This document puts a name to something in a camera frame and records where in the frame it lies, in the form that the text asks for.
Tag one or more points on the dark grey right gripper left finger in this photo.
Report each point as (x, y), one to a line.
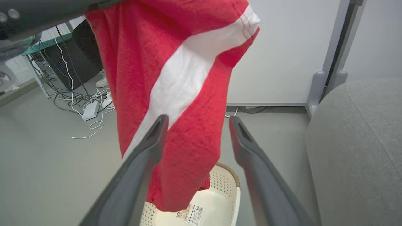
(132, 179)

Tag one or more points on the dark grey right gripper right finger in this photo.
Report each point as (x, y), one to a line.
(267, 188)

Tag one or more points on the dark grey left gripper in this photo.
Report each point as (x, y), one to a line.
(19, 28)

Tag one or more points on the red cloth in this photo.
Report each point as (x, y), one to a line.
(138, 56)

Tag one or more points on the grey padded chair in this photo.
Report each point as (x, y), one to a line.
(358, 150)

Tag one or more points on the teal top desk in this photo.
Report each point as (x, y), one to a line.
(39, 46)

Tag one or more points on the black computer tower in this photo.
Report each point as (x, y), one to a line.
(81, 53)

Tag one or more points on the cream perforated laundry basket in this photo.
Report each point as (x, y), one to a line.
(220, 201)

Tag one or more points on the paper barcode label sticker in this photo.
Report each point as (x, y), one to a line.
(190, 214)

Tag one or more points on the white shoe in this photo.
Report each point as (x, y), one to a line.
(102, 82)

